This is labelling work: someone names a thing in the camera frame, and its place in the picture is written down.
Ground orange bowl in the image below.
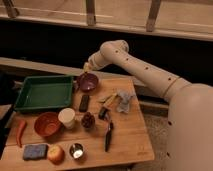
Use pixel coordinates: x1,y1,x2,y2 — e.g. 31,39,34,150
34,112,62,137

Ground small black brush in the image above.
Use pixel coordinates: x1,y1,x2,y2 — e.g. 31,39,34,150
98,107,110,120

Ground red yellow apple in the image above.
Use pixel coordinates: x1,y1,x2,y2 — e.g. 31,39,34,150
47,145,64,164

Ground black rectangular block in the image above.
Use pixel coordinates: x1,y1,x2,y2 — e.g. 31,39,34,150
79,95,90,112

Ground red chili pepper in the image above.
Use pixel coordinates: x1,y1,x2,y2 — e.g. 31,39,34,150
16,120,27,147

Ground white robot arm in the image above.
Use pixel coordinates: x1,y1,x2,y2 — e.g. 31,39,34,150
85,40,213,171

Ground wooden cutting board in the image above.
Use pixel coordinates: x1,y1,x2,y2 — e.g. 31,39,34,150
0,77,156,171

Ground black tongs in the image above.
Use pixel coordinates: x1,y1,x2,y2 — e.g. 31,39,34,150
105,122,114,152

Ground purple bowl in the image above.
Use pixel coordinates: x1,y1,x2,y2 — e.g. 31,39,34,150
77,73,99,92

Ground white paper cup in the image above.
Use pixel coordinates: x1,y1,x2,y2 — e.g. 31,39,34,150
58,108,75,129

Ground green plastic tray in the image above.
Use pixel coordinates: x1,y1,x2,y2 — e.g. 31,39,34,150
14,75,73,113

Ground grey crumpled cloth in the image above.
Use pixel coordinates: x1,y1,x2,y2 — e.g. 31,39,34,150
116,90,134,114

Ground blue sponge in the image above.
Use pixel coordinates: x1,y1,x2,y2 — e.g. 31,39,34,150
23,144,48,161

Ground wooden spoon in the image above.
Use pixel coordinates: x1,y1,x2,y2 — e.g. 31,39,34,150
98,93,116,103

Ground dark red pine cone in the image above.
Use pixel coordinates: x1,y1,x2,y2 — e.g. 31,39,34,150
81,112,95,129

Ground small metal cup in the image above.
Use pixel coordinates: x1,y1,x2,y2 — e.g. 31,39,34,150
69,143,84,159

